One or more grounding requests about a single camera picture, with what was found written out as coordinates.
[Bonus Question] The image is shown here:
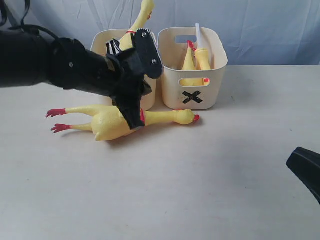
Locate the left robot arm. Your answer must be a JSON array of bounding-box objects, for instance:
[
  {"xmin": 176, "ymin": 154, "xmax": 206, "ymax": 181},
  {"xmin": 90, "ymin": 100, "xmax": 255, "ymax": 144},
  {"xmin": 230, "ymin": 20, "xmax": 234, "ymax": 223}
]
[{"xmin": 0, "ymin": 30, "xmax": 151, "ymax": 130}]

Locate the cream bin marked O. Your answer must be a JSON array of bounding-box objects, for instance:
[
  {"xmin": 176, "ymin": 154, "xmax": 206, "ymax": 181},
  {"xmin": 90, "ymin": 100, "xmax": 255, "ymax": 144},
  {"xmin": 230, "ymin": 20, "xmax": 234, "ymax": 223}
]
[{"xmin": 90, "ymin": 29, "xmax": 157, "ymax": 111}]

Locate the legless yellow rubber chicken body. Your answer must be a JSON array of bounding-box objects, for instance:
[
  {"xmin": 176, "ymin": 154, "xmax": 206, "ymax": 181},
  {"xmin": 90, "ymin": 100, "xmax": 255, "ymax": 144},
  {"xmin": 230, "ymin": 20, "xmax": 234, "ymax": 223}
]
[{"xmin": 180, "ymin": 40, "xmax": 210, "ymax": 87}]

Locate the blue-grey backdrop curtain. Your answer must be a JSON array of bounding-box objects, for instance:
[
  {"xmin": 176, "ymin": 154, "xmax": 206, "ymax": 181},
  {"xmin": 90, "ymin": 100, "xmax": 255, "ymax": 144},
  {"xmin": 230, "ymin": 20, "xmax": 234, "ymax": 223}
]
[{"xmin": 0, "ymin": 0, "xmax": 320, "ymax": 67}]

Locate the cream bin marked X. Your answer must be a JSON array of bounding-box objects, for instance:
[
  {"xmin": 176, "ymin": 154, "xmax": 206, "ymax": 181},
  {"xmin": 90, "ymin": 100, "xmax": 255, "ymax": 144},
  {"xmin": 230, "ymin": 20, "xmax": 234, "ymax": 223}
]
[{"xmin": 158, "ymin": 25, "xmax": 228, "ymax": 110}]

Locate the whole yellow rubber chicken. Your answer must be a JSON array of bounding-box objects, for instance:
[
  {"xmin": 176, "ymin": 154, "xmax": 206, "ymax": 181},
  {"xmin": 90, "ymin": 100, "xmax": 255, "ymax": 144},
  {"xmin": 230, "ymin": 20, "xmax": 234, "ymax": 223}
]
[
  {"xmin": 119, "ymin": 0, "xmax": 155, "ymax": 51},
  {"xmin": 46, "ymin": 104, "xmax": 200, "ymax": 142}
]

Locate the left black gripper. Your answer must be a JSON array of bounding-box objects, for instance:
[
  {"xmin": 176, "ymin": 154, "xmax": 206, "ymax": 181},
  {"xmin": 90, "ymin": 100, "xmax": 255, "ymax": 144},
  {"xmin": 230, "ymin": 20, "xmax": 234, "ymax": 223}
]
[{"xmin": 48, "ymin": 28, "xmax": 164, "ymax": 130}]

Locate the chicken head with white tube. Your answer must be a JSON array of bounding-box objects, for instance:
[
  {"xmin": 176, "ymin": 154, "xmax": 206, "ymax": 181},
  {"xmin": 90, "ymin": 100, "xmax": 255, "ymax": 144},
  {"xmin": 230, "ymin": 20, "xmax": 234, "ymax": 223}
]
[{"xmin": 194, "ymin": 22, "xmax": 211, "ymax": 71}]

